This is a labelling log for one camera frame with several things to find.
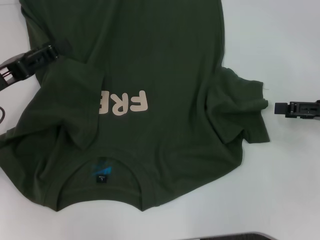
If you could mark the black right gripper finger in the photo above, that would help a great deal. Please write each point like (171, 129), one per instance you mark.
(300, 110)

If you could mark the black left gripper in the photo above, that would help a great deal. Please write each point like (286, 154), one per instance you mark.
(12, 70)

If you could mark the dark green printed t-shirt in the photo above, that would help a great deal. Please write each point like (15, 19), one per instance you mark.
(150, 50)

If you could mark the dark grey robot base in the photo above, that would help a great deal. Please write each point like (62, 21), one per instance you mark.
(235, 236)

